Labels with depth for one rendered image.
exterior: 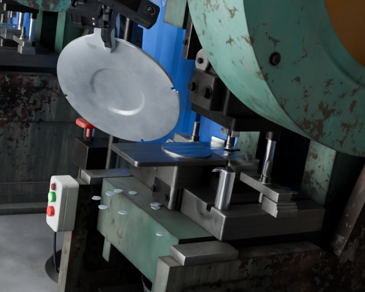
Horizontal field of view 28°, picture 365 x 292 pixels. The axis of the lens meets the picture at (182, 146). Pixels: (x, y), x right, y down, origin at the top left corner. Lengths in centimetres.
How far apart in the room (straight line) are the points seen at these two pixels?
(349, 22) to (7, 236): 201
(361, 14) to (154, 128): 51
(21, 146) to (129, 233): 156
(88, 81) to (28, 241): 155
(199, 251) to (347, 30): 55
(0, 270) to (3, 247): 21
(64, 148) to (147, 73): 188
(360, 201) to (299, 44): 66
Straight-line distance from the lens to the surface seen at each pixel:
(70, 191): 189
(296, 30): 124
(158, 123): 158
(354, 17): 142
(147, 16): 136
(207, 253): 155
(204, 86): 172
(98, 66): 155
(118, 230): 184
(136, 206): 175
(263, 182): 170
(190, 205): 171
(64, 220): 191
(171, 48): 418
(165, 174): 174
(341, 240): 183
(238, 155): 180
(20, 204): 334
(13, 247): 299
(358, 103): 138
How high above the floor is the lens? 126
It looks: 16 degrees down
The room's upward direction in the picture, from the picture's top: 9 degrees clockwise
